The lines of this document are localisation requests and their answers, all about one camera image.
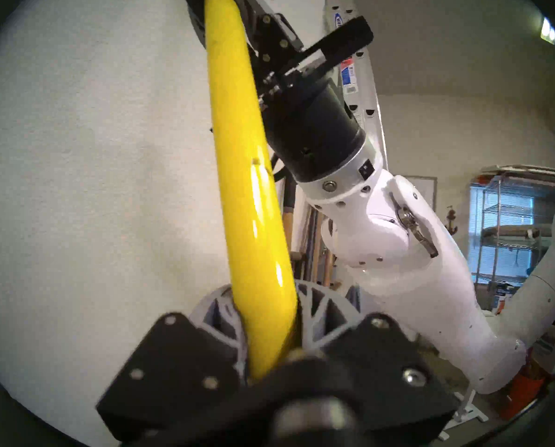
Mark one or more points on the orange plastic bucket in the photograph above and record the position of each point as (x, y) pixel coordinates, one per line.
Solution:
(524, 390)

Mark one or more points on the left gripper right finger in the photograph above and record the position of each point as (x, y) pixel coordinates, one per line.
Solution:
(389, 357)

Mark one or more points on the bright ceiling light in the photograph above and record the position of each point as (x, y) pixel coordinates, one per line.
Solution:
(548, 30)

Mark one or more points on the window with blinds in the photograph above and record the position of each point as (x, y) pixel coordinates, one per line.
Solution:
(515, 260)

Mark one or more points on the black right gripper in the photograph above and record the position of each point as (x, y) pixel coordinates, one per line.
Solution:
(314, 129)

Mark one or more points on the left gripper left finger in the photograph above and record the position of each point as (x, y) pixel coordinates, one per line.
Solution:
(175, 371)

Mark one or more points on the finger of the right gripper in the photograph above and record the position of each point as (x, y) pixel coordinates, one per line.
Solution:
(196, 13)

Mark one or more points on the white desk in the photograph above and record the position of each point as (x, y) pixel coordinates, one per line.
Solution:
(468, 411)

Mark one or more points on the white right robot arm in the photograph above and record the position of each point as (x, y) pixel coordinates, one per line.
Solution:
(422, 287)

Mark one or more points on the red anchor wall decor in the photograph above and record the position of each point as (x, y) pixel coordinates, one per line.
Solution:
(451, 220)

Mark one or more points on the yellow broom with black bristles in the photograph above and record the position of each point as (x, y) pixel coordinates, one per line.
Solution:
(249, 194)

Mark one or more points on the aluminium extension ladder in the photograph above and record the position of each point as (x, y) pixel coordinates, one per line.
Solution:
(375, 125)

